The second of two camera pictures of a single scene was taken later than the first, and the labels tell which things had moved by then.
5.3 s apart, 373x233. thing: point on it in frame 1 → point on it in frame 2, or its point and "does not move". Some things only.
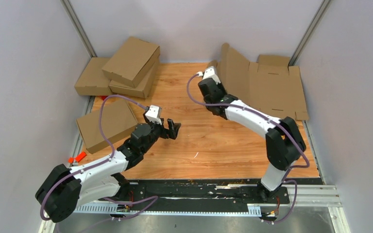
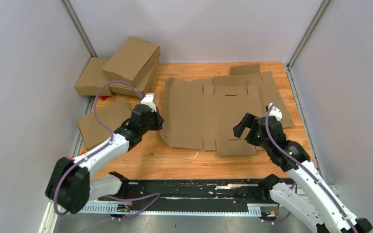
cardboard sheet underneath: [273, 62] → [270, 92]
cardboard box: [117, 121] does not move
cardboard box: [270, 84] → [202, 113]
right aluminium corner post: [310, 32] does not move
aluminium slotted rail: [112, 209] does not move
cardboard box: [93, 80] does not move
